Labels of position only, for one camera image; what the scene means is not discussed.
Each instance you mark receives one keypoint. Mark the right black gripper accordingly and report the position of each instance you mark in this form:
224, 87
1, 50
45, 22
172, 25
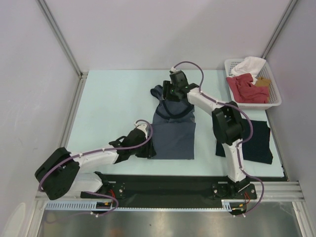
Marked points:
167, 85

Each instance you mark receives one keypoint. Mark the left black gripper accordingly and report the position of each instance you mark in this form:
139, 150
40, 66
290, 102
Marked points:
149, 151

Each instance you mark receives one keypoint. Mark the blue-grey tank top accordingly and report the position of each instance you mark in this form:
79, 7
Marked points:
174, 128

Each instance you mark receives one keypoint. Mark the navy jersey tank top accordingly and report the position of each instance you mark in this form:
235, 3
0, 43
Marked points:
257, 149

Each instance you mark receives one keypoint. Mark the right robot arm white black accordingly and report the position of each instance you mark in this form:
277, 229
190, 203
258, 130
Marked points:
226, 121

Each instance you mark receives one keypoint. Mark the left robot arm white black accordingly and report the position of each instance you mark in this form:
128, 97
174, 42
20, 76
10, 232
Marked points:
63, 172

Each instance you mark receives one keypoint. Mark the red tank top in basket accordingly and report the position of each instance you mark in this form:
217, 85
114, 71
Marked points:
244, 91

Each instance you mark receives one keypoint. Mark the white cloth in basket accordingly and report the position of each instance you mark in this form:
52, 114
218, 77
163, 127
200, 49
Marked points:
250, 65

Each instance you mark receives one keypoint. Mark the tan cloth in basket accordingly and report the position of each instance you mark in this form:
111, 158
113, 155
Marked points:
262, 82

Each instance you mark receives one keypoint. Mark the white plastic laundry basket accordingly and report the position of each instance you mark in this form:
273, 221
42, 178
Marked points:
274, 99

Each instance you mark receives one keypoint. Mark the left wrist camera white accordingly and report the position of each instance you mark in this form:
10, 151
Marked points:
143, 127

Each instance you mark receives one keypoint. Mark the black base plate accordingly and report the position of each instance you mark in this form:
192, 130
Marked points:
151, 178

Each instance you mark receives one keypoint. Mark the left aluminium frame post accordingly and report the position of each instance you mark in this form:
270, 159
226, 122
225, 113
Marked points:
47, 13

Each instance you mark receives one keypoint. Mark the aluminium frame post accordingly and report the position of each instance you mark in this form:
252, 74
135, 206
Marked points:
279, 28
47, 13

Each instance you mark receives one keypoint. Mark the white slotted cable duct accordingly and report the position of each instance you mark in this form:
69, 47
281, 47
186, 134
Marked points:
217, 205

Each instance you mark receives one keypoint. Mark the right aluminium frame post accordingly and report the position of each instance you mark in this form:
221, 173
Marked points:
279, 28

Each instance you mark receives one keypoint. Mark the aluminium rail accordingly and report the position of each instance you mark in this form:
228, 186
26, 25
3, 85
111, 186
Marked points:
207, 189

